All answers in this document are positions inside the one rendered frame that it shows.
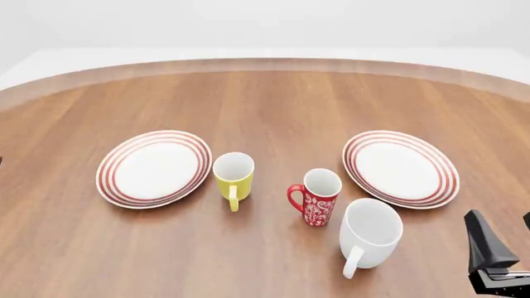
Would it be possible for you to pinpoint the red patterned mug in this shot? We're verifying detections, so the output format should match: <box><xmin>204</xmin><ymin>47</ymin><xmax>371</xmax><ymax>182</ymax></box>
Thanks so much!
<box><xmin>287</xmin><ymin>167</ymin><xmax>344</xmax><ymax>228</ymax></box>

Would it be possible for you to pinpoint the white mug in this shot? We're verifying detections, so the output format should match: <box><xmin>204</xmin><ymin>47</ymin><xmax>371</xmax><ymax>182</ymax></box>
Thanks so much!
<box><xmin>339</xmin><ymin>197</ymin><xmax>404</xmax><ymax>280</ymax></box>

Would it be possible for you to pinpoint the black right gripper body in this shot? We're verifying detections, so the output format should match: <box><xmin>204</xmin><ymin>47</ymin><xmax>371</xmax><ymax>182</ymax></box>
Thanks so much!
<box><xmin>467</xmin><ymin>267</ymin><xmax>530</xmax><ymax>296</ymax></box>

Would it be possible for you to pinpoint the yellow mug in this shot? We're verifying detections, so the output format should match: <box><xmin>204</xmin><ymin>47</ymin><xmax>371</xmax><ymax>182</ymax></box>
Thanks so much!
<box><xmin>212</xmin><ymin>151</ymin><xmax>256</xmax><ymax>214</ymax></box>

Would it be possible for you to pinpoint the white plate with red rings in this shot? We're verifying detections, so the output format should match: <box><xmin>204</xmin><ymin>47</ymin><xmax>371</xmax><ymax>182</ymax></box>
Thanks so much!
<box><xmin>341</xmin><ymin>129</ymin><xmax>461</xmax><ymax>210</ymax></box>
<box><xmin>95</xmin><ymin>129</ymin><xmax>214</xmax><ymax>210</ymax></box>

